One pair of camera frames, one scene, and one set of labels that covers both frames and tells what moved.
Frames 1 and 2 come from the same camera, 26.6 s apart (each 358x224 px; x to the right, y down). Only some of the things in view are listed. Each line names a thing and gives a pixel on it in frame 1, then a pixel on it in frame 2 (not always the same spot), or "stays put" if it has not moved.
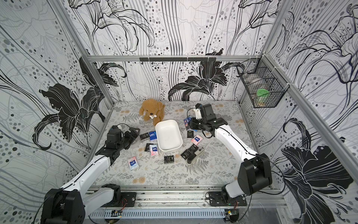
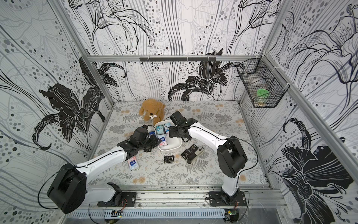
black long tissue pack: x=191 y=150 stays put
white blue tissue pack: x=133 y=163 stays put
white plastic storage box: x=169 y=135 stays put
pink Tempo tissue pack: x=154 y=150 -> x=163 y=137
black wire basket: x=264 y=85 stays put
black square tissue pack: x=168 y=159 stays put
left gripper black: x=132 y=137 -> x=154 y=143
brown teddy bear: x=152 y=109 stays put
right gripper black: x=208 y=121 -> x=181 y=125
